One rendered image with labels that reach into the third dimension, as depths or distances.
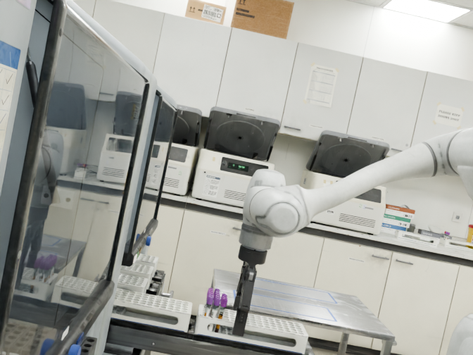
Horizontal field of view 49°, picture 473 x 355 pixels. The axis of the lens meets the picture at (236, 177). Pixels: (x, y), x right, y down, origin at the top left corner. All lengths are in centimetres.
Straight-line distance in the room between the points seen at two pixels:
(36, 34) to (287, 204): 62
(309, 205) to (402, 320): 296
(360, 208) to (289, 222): 270
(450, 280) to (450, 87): 147
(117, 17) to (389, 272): 274
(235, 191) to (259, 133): 54
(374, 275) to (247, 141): 138
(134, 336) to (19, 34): 107
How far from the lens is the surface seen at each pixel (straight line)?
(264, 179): 134
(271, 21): 413
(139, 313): 151
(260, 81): 400
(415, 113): 426
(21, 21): 44
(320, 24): 450
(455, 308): 425
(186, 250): 374
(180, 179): 368
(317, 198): 124
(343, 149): 407
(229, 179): 368
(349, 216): 384
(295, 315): 175
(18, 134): 112
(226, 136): 405
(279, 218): 116
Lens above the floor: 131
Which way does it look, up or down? 3 degrees down
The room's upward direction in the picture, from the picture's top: 12 degrees clockwise
